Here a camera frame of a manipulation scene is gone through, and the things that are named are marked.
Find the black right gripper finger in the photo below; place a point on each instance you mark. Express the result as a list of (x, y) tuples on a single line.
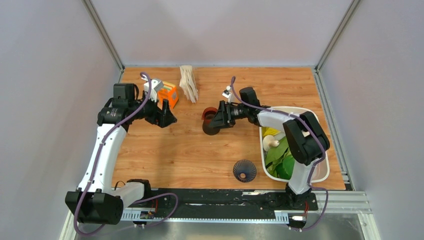
[(222, 109), (217, 122)]

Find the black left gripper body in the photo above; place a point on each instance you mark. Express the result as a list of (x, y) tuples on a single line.
[(149, 112)]

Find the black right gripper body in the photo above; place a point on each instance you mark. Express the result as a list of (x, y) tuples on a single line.
[(237, 112)]

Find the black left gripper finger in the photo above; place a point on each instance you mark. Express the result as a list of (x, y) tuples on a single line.
[(165, 105), (166, 117)]

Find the brown glass carafe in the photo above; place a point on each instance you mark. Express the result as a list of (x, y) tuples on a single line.
[(207, 111)]

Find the stack of paper coffee filters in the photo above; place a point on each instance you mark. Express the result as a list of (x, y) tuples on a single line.
[(188, 83)]

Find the blue ribbed coffee dripper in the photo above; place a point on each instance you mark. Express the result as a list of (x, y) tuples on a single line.
[(244, 171)]

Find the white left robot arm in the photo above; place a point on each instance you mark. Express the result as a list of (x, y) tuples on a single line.
[(94, 201)]

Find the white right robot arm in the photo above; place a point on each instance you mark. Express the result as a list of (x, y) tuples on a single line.
[(304, 140)]

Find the yellow napa cabbage toy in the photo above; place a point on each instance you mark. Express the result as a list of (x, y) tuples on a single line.
[(268, 131)]

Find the white mushroom toy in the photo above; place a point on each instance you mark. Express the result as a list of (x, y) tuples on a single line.
[(268, 142)]

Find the green bok choy toy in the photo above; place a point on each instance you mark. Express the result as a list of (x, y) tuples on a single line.
[(279, 161)]

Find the white plastic basin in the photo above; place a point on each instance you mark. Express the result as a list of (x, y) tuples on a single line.
[(321, 171)]

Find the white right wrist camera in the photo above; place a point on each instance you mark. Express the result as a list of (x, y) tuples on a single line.
[(227, 93)]

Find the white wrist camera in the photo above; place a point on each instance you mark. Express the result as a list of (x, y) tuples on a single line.
[(152, 88), (227, 93)]

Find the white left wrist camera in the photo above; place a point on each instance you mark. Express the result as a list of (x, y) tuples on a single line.
[(152, 88)]

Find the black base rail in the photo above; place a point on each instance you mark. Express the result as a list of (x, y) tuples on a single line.
[(217, 204)]

